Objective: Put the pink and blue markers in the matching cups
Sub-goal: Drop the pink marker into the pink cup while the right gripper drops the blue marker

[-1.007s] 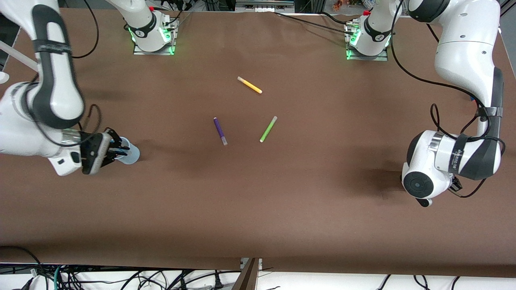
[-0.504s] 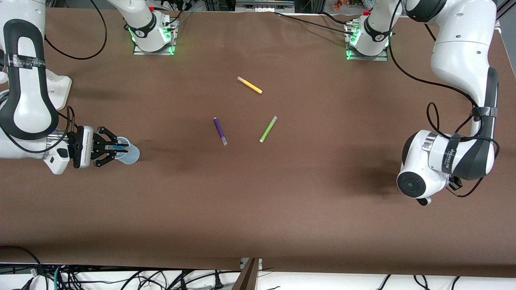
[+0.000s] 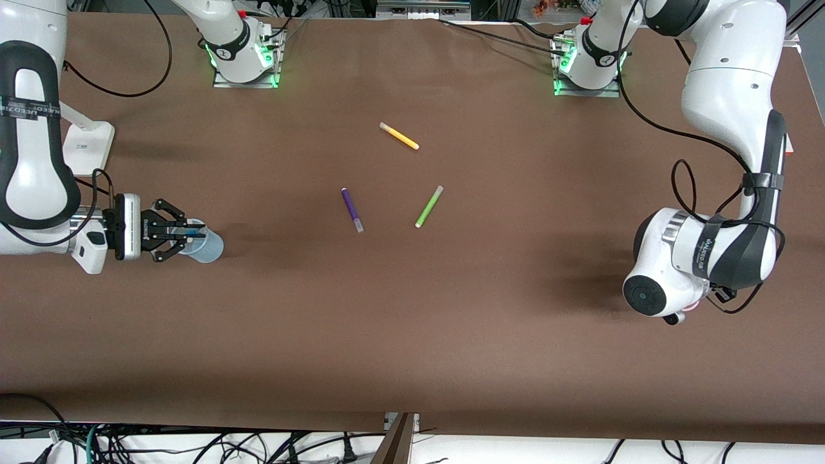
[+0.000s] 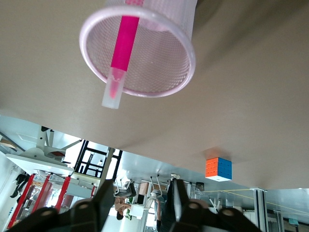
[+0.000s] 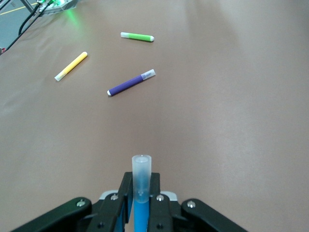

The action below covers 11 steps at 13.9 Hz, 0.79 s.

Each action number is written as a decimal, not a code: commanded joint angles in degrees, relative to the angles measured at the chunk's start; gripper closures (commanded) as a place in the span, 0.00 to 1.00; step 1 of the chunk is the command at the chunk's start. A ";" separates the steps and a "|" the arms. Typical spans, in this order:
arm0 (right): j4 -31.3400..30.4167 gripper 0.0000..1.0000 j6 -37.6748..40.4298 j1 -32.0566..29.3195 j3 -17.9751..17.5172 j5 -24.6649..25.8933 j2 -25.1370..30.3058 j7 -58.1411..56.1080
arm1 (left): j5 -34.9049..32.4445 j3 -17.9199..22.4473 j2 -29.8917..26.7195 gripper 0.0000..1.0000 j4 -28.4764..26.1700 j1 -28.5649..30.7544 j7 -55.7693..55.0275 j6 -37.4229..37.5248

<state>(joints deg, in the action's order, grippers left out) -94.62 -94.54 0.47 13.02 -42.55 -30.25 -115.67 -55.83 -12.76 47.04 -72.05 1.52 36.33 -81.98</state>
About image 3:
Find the translucent blue plastic cup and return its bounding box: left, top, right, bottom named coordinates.
left=179, top=219, right=224, bottom=264

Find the purple marker pen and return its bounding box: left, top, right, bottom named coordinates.
left=341, top=188, right=365, bottom=233

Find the yellow marker pen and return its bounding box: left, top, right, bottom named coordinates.
left=379, top=122, right=420, bottom=151

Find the green marker pen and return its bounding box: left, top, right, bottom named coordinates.
left=414, top=186, right=445, bottom=229

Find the wooden table leg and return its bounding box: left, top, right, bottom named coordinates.
left=371, top=412, right=420, bottom=464

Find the white camera stand base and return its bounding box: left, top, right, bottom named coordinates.
left=61, top=103, right=115, bottom=176

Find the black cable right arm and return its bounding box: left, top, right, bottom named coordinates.
left=0, top=0, right=173, bottom=249

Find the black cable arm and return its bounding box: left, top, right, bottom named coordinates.
left=617, top=0, right=786, bottom=315
left=0, top=0, right=173, bottom=249

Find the black looped floor cable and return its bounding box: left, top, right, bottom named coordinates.
left=0, top=393, right=68, bottom=445

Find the teal floor cable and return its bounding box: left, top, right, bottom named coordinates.
left=84, top=424, right=104, bottom=464

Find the black cable on table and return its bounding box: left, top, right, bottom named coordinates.
left=438, top=18, right=568, bottom=55

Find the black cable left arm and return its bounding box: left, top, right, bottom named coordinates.
left=617, top=0, right=786, bottom=315

